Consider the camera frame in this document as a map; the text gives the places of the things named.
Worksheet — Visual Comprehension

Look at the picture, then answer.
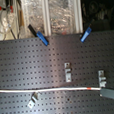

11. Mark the right blue spring clamp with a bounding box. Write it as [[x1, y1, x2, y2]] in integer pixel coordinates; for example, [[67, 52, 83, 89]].
[[80, 24, 92, 43]]

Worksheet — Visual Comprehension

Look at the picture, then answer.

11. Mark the blue spring clamp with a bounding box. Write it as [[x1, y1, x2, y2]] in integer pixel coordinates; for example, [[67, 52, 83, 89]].
[[80, 24, 92, 43], [28, 25, 49, 46]]

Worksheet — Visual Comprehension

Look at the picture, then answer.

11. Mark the left blue spring clamp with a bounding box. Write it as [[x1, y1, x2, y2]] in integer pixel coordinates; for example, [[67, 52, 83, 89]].
[[28, 25, 49, 46]]

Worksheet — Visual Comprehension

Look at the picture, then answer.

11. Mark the clear plastic sheeting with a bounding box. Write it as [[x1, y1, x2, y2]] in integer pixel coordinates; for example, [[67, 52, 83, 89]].
[[21, 0, 75, 37]]

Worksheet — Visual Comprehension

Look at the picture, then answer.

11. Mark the black perforated pegboard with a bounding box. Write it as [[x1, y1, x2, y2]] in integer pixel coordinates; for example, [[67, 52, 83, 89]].
[[0, 30, 114, 114]]

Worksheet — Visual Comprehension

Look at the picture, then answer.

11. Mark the white cable with orange band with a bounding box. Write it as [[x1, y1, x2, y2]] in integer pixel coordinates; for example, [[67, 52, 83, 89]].
[[0, 77, 114, 105]]

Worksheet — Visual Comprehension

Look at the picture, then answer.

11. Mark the centre metal cable clip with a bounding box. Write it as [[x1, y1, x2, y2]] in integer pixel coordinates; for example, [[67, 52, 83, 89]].
[[64, 63, 72, 82]]

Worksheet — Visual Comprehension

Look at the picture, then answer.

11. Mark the metal cable clip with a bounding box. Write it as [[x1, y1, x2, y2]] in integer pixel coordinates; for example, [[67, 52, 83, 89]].
[[28, 92, 40, 109], [98, 70, 107, 88], [64, 63, 72, 82]]

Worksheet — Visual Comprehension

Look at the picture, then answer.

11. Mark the white aluminium frame rail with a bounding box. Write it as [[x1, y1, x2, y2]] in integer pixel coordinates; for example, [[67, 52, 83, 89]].
[[42, 0, 52, 36]]

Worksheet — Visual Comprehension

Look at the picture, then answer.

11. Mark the right metal cable clip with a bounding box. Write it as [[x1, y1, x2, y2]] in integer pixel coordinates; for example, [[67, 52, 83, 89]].
[[98, 70, 107, 88]]

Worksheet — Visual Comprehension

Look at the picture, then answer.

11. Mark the lower left metal cable clip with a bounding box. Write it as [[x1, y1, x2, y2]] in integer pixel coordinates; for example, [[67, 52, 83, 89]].
[[28, 92, 40, 109]]

